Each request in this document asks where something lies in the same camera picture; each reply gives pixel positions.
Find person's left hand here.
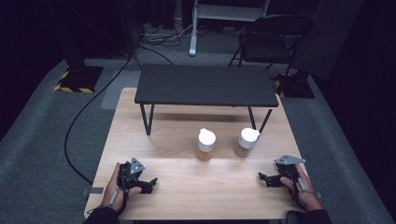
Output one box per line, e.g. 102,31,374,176
100,161,143,215

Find right hand-held gripper cable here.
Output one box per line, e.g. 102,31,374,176
289,173,323,211

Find tangle of floor cables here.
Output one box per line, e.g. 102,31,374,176
137,21,194,49

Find white-lidded jar of orange powder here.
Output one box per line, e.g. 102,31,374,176
196,127,218,161

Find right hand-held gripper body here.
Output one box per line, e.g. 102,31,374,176
274,154,307,182

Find white metal stand frame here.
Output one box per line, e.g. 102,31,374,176
189,0,272,57

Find white-lidded jar of tan powder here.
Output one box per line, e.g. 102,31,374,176
234,127,262,159

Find black yellow-striped stand base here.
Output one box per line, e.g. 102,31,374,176
274,72,316,100
52,64,105,94

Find black folding chair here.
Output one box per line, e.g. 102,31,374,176
227,13,315,77

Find hand-held gripper cable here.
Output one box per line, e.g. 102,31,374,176
289,173,323,211
86,182,131,217

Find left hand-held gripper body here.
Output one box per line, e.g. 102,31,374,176
117,156,147,191

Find grey leaning panel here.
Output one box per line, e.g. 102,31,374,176
291,0,365,80

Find long black floor cable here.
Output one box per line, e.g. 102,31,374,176
63,52,133,185

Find person's right hand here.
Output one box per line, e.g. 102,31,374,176
279,163,324,212

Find black raised shelf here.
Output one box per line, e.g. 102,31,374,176
134,63,280,136

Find left hand-held gripper cable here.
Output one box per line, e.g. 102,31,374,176
86,182,131,217

